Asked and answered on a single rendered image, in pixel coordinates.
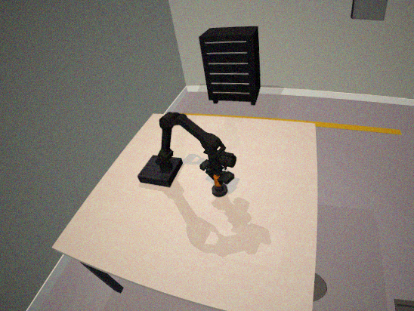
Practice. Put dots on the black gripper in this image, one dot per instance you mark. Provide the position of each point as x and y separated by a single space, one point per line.
225 176

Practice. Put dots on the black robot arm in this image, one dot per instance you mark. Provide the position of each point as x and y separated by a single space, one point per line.
209 142

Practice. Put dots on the orange knob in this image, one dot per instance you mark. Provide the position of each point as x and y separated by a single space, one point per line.
216 181

